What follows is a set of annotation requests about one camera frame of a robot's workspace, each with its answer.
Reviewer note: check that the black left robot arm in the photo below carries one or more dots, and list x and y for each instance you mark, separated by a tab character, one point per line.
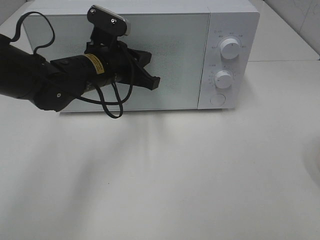
91	77

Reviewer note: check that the round white door button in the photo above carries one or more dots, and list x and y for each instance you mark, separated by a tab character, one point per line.
218	100

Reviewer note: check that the white microwave oven body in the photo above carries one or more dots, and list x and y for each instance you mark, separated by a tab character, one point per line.
226	18

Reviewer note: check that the upper white power knob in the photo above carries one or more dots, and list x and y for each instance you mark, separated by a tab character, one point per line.
230	48

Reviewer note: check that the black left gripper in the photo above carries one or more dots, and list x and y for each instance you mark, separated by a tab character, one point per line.
117	59

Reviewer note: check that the white microwave door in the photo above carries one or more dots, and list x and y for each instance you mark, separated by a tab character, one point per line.
175	41

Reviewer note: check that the white timer knob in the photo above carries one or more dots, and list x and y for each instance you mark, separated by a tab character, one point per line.
223	79

